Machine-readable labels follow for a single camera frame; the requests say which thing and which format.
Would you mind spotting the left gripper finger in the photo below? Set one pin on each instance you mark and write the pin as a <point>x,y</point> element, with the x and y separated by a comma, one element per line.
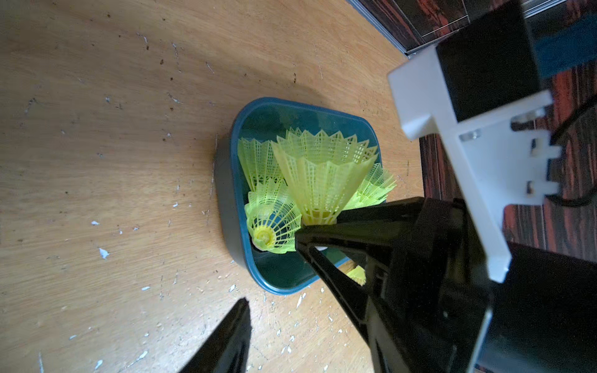
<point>227,348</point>

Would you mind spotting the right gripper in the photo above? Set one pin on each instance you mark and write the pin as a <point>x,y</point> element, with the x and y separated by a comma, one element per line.
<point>430,295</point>

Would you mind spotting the yellow shuttlecock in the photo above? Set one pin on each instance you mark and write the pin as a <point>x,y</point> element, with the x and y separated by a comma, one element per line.
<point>374,189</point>
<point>273,218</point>
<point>357,275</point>
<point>258,162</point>
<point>323,171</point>

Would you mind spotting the teal plastic storage box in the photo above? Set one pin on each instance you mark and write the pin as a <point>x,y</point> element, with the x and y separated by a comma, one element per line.
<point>264,120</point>

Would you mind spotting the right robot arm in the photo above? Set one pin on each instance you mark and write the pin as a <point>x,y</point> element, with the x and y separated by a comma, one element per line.
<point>544,312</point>

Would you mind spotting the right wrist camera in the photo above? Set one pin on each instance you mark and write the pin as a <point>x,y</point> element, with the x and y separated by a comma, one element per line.
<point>469,89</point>

